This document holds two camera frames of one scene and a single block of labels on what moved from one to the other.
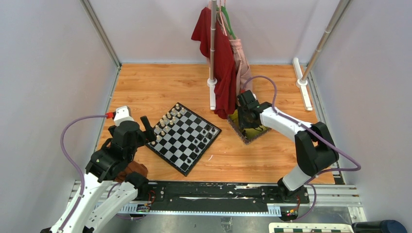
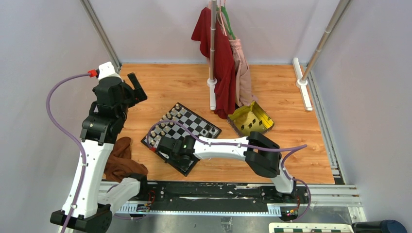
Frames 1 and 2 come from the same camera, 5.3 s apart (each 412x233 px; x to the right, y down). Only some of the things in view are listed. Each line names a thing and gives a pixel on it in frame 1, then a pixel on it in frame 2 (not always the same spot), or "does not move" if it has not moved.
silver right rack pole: (325, 36) does not move
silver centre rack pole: (213, 37) does not move
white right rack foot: (302, 85) does not move
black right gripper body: (244, 121) to (175, 159)
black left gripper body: (142, 141) to (129, 99)
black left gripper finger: (150, 132) to (139, 93)
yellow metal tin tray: (247, 134) does not move
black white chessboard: (182, 138) does not move
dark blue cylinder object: (384, 226) does not move
